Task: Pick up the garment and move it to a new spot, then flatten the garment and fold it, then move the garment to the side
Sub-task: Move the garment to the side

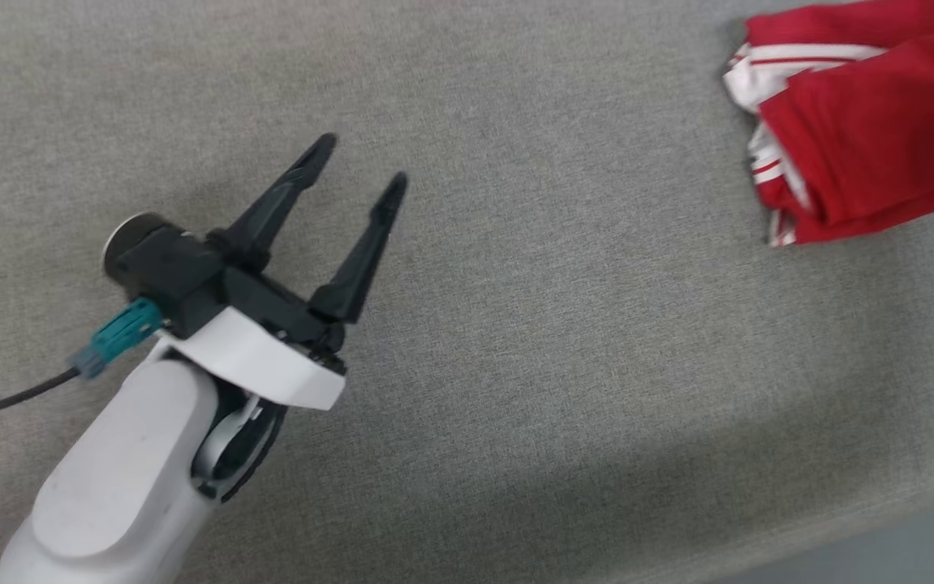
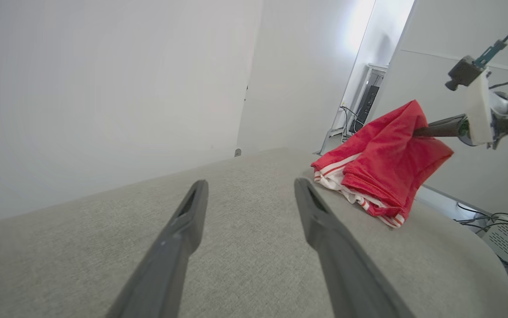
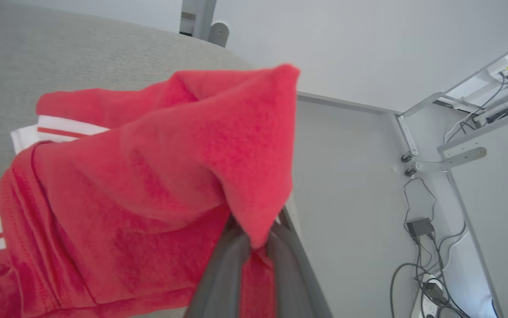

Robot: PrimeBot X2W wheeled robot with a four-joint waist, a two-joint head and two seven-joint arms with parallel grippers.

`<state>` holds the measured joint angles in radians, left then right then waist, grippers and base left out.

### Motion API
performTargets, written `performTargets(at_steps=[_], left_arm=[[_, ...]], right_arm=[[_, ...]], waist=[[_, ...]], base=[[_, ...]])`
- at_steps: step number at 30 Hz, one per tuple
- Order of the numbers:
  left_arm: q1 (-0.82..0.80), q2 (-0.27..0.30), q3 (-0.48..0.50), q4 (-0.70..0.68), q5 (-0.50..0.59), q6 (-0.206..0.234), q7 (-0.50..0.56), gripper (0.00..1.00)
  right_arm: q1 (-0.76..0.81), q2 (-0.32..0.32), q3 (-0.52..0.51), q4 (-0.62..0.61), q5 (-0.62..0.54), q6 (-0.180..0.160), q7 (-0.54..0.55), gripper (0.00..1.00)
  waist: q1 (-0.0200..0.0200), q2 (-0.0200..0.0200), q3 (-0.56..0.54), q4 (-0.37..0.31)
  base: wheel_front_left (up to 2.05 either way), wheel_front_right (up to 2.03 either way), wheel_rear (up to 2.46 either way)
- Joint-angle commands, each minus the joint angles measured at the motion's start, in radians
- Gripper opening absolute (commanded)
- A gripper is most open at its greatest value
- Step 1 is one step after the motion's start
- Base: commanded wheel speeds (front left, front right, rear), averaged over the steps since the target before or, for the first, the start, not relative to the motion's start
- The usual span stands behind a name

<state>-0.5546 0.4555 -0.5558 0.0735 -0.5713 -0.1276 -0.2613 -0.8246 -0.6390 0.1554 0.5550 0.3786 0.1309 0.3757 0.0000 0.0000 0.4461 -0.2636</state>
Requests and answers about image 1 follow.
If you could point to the red garment with white stripes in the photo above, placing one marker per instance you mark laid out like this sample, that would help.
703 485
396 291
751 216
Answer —
880 130

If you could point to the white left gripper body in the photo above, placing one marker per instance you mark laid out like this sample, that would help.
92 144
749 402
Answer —
272 357

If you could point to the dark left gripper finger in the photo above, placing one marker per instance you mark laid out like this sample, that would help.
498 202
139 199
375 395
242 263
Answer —
272 207
361 259

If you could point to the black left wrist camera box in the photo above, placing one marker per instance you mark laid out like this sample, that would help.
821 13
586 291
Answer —
166 268

